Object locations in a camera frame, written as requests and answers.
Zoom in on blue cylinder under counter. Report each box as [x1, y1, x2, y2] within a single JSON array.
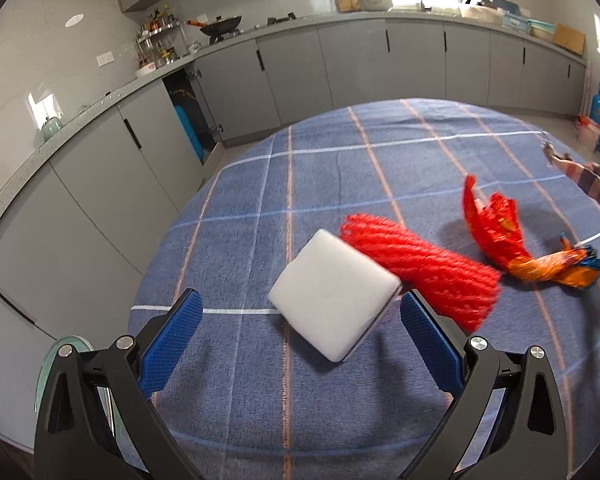
[[174, 105, 204, 162]]

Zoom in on green basin stack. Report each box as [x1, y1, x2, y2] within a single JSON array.
[[528, 20, 557, 44]]

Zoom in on metal spice rack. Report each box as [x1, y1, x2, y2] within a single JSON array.
[[135, 4, 188, 70]]

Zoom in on plaid cloth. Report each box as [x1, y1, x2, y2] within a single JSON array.
[[543, 142, 600, 205]]

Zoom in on blue plaid tablecloth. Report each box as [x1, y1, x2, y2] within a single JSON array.
[[129, 99, 600, 479]]

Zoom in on white bowl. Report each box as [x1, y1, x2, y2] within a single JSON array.
[[135, 63, 156, 78]]

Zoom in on black wok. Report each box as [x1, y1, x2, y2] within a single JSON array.
[[186, 15, 242, 44]]

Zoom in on teal trash bin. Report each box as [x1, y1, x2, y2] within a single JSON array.
[[34, 335, 119, 454]]

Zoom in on red mesh net bag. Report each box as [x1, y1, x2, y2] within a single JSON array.
[[340, 214, 501, 334]]

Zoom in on green ceramic teapot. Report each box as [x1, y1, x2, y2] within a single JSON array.
[[41, 116, 62, 142]]

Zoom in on white foam sponge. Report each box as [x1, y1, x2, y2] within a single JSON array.
[[268, 229, 402, 363]]

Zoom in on grey lower cabinets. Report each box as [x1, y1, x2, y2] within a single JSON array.
[[0, 14, 585, 448]]

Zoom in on pink white bucket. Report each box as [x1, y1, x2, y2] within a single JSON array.
[[574, 115, 600, 152]]

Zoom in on cardboard piece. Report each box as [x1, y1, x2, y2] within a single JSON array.
[[553, 24, 586, 56]]

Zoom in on blue storage container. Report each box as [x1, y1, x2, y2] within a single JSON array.
[[491, 0, 529, 32]]

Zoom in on orange blue snack wrapper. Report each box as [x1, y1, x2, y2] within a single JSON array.
[[462, 174, 600, 289]]

